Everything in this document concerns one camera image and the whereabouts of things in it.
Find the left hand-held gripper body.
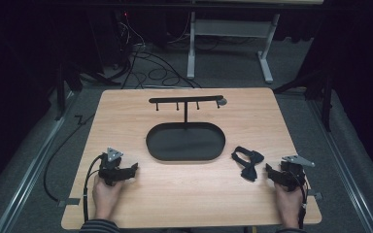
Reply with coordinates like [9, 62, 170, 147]
[97, 147, 131, 187]

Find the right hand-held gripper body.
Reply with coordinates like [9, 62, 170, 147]
[279, 154, 317, 192]

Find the black bow tie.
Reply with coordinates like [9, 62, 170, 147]
[230, 146, 265, 183]

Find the person's left hand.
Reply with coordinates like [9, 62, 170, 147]
[91, 176, 124, 221]

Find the person's right hand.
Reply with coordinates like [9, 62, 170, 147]
[273, 182, 305, 229]

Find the black hook rack with tray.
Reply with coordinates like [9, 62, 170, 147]
[145, 94, 228, 162]

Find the black metal stand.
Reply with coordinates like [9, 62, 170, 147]
[272, 63, 336, 133]
[53, 59, 121, 122]

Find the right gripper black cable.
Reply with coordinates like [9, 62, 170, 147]
[288, 170, 308, 230]

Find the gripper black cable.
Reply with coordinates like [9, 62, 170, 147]
[288, 170, 308, 230]
[83, 153, 107, 223]

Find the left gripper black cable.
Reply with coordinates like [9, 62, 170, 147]
[83, 153, 107, 223]

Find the grey table bracket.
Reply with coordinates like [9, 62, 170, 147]
[306, 189, 323, 201]
[57, 197, 82, 208]

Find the silver floor rail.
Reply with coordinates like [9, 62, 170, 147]
[306, 98, 373, 233]
[0, 90, 78, 233]

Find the long black floor cable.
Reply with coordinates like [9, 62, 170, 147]
[43, 113, 95, 203]

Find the tangle of black floor cables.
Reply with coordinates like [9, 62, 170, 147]
[111, 11, 203, 90]

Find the white metal desk frame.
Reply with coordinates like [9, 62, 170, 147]
[186, 11, 282, 84]

